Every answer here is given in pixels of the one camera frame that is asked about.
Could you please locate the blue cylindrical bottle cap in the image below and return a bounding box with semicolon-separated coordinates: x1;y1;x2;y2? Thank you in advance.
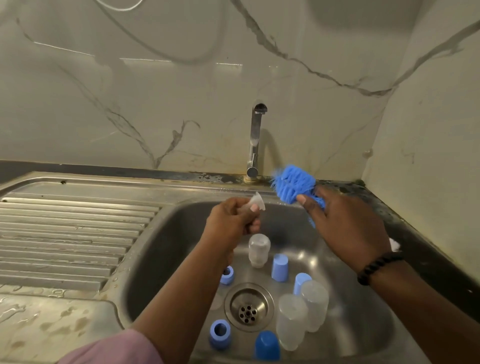
271;253;290;284
292;272;313;297

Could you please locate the person's left forearm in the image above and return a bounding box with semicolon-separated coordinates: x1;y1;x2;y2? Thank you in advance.
131;251;237;364

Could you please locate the blue and white bottle brush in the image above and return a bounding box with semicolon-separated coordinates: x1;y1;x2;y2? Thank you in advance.
270;164;403;253

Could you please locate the white cable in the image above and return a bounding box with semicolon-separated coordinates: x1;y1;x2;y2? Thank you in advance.
93;0;146;13

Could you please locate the person's left hand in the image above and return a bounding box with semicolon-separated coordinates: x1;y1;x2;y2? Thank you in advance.
200;195;264;265

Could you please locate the stainless steel sink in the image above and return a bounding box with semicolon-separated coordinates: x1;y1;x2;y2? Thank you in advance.
0;171;432;364

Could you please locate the chrome sink faucet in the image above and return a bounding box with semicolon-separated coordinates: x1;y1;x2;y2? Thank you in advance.
246;102;269;180

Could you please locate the person's right forearm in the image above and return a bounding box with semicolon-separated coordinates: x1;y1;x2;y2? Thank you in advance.
360;258;480;364

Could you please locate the translucent bottle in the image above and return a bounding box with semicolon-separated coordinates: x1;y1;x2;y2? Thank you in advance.
300;279;331;333
276;293;309;352

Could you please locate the cartoon print baby bottle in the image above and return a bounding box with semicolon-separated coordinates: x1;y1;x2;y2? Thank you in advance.
248;233;272;270

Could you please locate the person's right hand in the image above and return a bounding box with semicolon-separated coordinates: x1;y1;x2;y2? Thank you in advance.
295;185;393;273

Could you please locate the black bead bracelet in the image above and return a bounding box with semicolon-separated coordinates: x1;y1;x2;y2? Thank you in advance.
357;251;406;287

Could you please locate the translucent bottle front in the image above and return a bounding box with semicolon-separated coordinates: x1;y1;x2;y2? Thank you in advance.
276;293;309;352

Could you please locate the pink shirt sleeve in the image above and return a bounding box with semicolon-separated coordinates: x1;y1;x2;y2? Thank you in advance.
56;327;165;364

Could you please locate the dark blue dome cap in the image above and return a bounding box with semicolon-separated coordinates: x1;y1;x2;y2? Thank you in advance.
255;330;282;362

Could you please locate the metal sink drain strainer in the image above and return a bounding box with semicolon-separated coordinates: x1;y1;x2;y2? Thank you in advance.
224;282;276;333

